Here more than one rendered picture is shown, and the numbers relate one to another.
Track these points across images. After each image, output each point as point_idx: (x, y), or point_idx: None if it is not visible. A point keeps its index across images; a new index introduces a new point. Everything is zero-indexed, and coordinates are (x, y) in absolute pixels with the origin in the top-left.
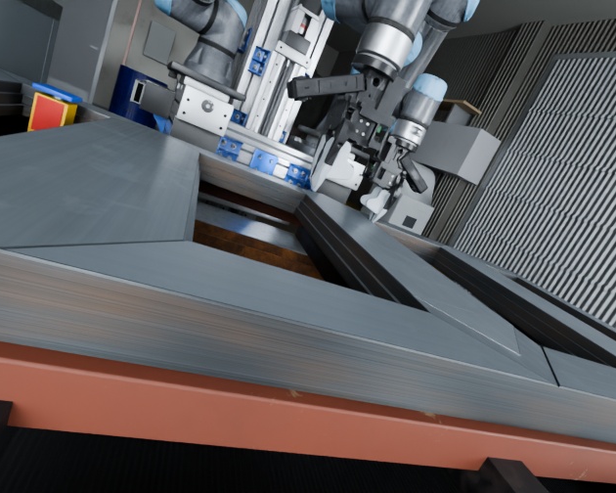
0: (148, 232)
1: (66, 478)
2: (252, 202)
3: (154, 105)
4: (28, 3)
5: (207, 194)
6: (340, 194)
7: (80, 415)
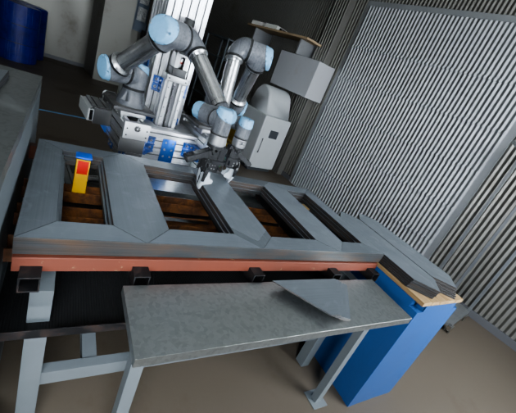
0: (161, 229)
1: None
2: None
3: (100, 120)
4: (38, 93)
5: None
6: None
7: (159, 267)
